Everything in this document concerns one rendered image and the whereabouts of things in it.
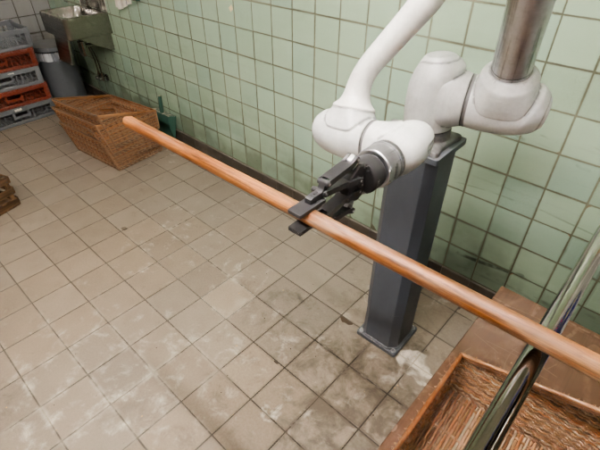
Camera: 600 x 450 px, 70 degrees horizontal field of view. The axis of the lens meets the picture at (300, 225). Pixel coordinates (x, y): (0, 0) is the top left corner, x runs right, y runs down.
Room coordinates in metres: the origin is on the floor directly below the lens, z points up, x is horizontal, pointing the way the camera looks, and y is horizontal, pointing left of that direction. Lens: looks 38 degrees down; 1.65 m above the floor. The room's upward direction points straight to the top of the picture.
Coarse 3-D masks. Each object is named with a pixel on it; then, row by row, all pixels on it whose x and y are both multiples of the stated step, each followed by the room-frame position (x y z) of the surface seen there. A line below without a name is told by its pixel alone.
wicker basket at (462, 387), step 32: (448, 384) 0.63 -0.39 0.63; (480, 384) 0.60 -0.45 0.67; (416, 416) 0.49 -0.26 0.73; (448, 416) 0.56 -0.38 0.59; (480, 416) 0.56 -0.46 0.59; (544, 416) 0.51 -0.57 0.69; (576, 416) 0.48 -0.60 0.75; (416, 448) 0.48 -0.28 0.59; (448, 448) 0.48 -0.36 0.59; (512, 448) 0.48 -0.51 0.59; (544, 448) 0.48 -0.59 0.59; (576, 448) 0.45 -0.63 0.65
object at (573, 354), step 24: (168, 144) 0.87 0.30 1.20; (216, 168) 0.76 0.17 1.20; (264, 192) 0.67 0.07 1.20; (312, 216) 0.59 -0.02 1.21; (360, 240) 0.53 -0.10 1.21; (384, 264) 0.49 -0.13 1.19; (408, 264) 0.47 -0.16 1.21; (432, 288) 0.43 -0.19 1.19; (456, 288) 0.42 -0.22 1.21; (480, 312) 0.39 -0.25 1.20; (504, 312) 0.38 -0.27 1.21; (528, 336) 0.35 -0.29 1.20; (552, 336) 0.34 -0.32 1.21; (576, 360) 0.31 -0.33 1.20
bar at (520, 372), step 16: (592, 240) 0.57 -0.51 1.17; (592, 256) 0.52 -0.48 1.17; (576, 272) 0.49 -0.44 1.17; (592, 272) 0.49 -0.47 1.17; (560, 288) 0.46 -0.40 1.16; (576, 288) 0.45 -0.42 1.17; (560, 304) 0.42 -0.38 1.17; (576, 304) 0.43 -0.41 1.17; (544, 320) 0.40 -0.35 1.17; (560, 320) 0.39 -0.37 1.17; (528, 352) 0.34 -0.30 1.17; (512, 368) 0.32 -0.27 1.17; (528, 368) 0.32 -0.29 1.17; (512, 384) 0.29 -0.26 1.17; (528, 384) 0.30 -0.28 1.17; (496, 400) 0.28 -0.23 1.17; (512, 400) 0.27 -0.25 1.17; (496, 416) 0.25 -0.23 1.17; (512, 416) 0.26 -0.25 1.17; (480, 432) 0.24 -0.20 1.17; (496, 432) 0.23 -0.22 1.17; (464, 448) 0.22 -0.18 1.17; (480, 448) 0.22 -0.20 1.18; (496, 448) 0.22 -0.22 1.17
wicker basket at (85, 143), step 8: (64, 128) 3.02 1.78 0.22; (72, 128) 2.91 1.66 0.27; (72, 136) 3.01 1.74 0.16; (80, 136) 2.90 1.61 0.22; (88, 136) 2.79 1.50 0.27; (80, 144) 2.98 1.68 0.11; (88, 144) 2.88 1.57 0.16; (96, 144) 2.78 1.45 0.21; (104, 144) 2.72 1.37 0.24; (88, 152) 2.96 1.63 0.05; (96, 152) 2.86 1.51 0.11; (104, 152) 2.75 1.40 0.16; (128, 152) 2.84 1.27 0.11; (144, 152) 2.94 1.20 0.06; (152, 152) 3.00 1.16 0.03; (104, 160) 2.85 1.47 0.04; (112, 160) 2.73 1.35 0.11; (120, 160) 2.78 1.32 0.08; (128, 160) 2.83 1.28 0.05; (136, 160) 2.88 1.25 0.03; (120, 168) 2.77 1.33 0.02
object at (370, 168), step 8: (360, 160) 0.74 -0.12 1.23; (368, 160) 0.74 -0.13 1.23; (376, 160) 0.75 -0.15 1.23; (360, 168) 0.72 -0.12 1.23; (368, 168) 0.73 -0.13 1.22; (376, 168) 0.73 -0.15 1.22; (384, 168) 0.74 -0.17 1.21; (344, 176) 0.71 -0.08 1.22; (352, 176) 0.70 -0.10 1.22; (360, 176) 0.72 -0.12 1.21; (368, 176) 0.73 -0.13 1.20; (376, 176) 0.72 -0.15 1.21; (384, 176) 0.74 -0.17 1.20; (360, 184) 0.72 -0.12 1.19; (368, 184) 0.73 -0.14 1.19; (376, 184) 0.72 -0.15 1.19; (344, 192) 0.70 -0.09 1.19; (352, 192) 0.70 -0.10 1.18; (368, 192) 0.73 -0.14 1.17
